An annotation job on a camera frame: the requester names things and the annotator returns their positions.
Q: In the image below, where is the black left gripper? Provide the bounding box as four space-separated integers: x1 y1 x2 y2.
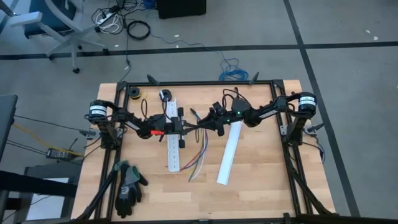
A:
164 107 198 148

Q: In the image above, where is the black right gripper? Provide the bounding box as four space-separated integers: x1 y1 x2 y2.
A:
197 105 239 137

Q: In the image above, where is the white slotted cable duct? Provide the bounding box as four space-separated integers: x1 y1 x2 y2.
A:
166 98 182 173

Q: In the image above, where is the white duct cover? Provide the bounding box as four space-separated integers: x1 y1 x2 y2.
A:
216 120 244 186

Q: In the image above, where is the bundle of coloured cables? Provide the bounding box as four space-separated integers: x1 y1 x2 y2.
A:
190 112 208 181

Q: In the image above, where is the bundle of coloured wires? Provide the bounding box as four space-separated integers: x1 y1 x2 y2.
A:
187 112 208 183

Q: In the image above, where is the white black tape roll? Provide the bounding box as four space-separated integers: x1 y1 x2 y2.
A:
159 88 173 102

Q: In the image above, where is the black box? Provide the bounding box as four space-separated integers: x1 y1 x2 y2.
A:
155 0 207 19

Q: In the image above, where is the black power adapter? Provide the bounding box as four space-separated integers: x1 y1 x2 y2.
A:
45 147 75 161

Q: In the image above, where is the white power strip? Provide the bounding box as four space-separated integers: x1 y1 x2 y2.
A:
95 11 118 27

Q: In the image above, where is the white blue office chair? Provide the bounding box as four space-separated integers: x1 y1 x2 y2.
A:
8 0 110 75

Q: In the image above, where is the grey metal cart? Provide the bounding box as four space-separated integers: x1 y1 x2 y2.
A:
14 161 84 224

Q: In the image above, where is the dark grey desk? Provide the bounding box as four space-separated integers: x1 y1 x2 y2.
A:
0 94 19 162

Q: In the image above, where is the blue coiled cable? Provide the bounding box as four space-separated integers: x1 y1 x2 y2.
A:
218 49 249 82

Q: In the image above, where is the black coiled cable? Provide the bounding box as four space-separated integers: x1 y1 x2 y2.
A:
126 20 152 40

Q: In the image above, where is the yellow floor cable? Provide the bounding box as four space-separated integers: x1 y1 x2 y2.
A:
12 123 85 157

